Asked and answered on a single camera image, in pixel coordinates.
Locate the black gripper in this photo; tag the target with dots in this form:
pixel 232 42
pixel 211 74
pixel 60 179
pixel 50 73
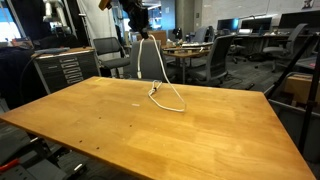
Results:
pixel 137 14

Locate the grey fabric office chair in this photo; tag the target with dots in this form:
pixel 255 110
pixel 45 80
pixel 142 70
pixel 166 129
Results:
pixel 145 56

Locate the round wooden table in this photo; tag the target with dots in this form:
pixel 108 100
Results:
pixel 180 53

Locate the dark grey office chair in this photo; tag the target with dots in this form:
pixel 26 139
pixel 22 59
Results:
pixel 215 63

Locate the grey drawer cabinet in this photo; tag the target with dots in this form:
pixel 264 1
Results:
pixel 58 71

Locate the computer monitor left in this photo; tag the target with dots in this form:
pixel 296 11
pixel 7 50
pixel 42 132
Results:
pixel 230 24

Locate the computer monitor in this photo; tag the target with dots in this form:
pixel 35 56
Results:
pixel 291 20
pixel 230 24
pixel 257 24

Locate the computer monitor middle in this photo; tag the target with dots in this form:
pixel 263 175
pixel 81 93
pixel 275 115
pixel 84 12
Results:
pixel 257 24

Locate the grey chair at right desk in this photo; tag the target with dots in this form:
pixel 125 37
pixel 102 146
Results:
pixel 285 47

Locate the cardboard box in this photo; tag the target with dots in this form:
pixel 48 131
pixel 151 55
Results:
pixel 299 86

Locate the computer monitor right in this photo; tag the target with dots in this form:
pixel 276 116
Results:
pixel 291 20

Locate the grey plastic bin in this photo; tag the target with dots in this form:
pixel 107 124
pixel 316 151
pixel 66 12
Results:
pixel 291 114

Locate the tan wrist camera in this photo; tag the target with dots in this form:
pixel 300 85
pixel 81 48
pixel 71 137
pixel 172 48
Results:
pixel 105 4

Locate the red handled tool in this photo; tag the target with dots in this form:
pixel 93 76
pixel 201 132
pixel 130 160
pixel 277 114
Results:
pixel 9 165

